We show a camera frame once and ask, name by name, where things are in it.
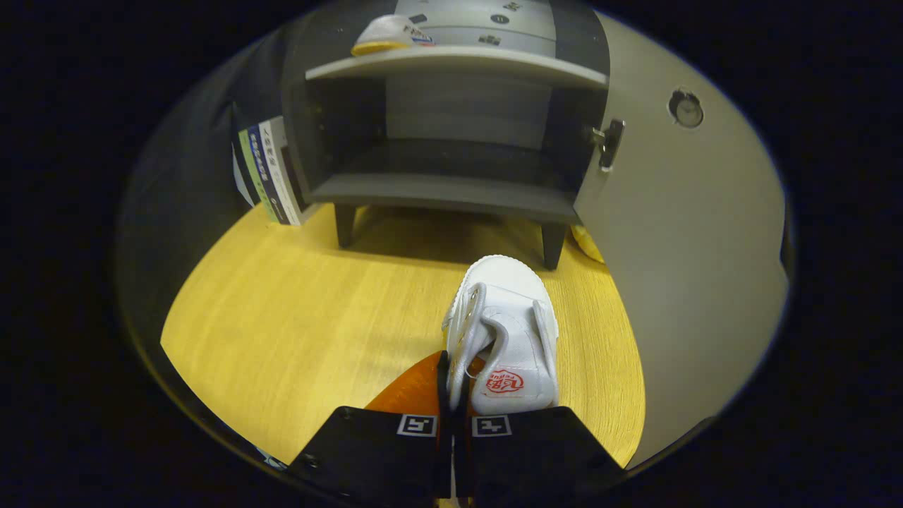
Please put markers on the white shoe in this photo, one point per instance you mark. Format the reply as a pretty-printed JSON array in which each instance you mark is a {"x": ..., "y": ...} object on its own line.
[
  {"x": 384, "y": 32},
  {"x": 515, "y": 331}
]

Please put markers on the yellow plush toy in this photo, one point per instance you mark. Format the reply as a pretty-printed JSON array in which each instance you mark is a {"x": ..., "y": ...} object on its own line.
[{"x": 587, "y": 243}]

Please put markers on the metal door hinge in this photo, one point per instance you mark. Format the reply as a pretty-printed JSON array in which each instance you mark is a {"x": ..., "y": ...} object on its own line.
[{"x": 610, "y": 141}]

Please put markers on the black backdrop cloth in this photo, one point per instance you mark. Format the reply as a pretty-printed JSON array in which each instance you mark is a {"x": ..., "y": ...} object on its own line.
[{"x": 183, "y": 176}]

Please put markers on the beige shoe cabinet door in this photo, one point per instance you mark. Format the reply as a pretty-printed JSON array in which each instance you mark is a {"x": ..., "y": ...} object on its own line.
[{"x": 691, "y": 247}]

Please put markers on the dark grey shoe cabinet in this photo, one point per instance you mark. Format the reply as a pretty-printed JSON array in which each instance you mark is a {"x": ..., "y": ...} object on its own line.
[{"x": 451, "y": 192}]

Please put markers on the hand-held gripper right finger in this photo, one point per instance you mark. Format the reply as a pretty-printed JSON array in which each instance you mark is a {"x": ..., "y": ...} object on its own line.
[{"x": 536, "y": 451}]

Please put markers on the dark blue spine book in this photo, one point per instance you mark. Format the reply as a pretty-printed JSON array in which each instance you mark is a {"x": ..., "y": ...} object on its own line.
[{"x": 268, "y": 169}]

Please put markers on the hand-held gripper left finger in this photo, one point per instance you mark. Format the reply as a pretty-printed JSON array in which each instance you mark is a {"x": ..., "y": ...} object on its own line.
[{"x": 374, "y": 451}]

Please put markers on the white spine book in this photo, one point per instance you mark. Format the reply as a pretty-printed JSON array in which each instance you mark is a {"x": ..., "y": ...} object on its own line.
[{"x": 283, "y": 169}]

